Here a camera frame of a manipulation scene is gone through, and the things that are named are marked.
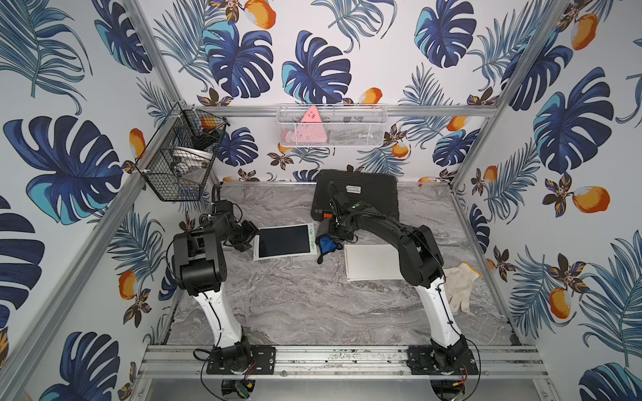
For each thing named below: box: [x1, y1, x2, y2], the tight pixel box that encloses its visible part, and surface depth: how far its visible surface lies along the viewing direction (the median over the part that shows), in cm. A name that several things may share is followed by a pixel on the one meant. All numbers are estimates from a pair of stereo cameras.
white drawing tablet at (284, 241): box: [253, 223, 317, 262], surface depth 105 cm
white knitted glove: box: [443, 261, 482, 314], surface depth 92 cm
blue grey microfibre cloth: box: [315, 234, 343, 265], surface depth 98 cm
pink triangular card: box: [295, 105, 328, 143], surface depth 92 cm
